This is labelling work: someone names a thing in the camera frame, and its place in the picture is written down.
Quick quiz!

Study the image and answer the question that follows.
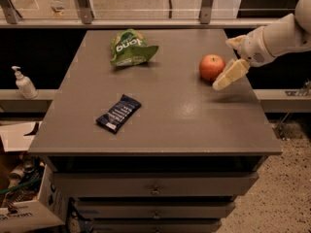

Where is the top drawer knob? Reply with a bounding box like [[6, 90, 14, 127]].
[[151, 185, 160, 196]]

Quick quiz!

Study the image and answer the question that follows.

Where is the green chip bag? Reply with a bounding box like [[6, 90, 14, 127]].
[[110, 29, 158, 67]]

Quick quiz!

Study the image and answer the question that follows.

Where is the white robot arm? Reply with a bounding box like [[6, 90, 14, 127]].
[[212, 0, 311, 90]]

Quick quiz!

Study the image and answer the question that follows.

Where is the white cardboard box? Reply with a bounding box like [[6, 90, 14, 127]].
[[0, 166, 68, 233]]

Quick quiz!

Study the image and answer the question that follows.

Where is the red apple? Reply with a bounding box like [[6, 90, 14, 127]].
[[199, 54, 225, 82]]

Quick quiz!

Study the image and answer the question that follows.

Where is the blue rxbar wrapper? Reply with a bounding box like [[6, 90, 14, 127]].
[[96, 94, 141, 134]]

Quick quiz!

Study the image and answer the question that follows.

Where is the grey drawer cabinet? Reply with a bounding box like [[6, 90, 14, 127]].
[[30, 29, 281, 233]]

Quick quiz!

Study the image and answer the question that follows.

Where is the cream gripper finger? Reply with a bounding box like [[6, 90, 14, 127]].
[[225, 35, 245, 50], [212, 59, 250, 90]]

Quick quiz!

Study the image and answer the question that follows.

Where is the white pump bottle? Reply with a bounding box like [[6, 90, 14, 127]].
[[12, 66, 38, 99]]

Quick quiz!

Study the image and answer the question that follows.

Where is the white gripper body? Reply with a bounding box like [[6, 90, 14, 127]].
[[238, 26, 275, 67]]

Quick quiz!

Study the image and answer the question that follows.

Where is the drawer knob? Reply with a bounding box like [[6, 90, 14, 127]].
[[153, 211, 161, 219], [151, 185, 160, 196]]

